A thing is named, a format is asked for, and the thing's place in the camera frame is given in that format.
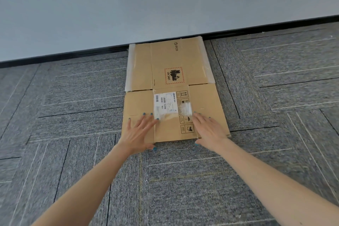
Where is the person's right hand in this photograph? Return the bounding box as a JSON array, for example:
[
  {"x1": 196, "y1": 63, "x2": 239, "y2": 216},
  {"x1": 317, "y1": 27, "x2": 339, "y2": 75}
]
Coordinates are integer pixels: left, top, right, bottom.
[{"x1": 192, "y1": 112, "x2": 231, "y2": 152}]

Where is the person's left hand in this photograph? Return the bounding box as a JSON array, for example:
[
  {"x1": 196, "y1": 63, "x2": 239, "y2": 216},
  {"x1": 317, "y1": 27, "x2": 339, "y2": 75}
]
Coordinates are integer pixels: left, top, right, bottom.
[{"x1": 118, "y1": 113, "x2": 161, "y2": 155}]

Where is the brown cardboard box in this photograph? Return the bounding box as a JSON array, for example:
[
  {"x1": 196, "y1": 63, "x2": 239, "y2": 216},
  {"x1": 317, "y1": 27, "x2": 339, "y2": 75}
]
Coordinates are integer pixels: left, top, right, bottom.
[{"x1": 121, "y1": 36, "x2": 231, "y2": 144}]

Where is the person's left forearm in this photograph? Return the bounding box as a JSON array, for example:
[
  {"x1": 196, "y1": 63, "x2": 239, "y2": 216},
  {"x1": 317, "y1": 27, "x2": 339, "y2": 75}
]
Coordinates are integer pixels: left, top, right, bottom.
[{"x1": 30, "y1": 143, "x2": 133, "y2": 226}]

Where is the person's right forearm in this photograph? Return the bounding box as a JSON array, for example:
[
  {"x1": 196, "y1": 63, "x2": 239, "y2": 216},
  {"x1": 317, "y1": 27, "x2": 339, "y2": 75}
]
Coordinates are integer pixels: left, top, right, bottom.
[{"x1": 217, "y1": 138, "x2": 339, "y2": 226}]

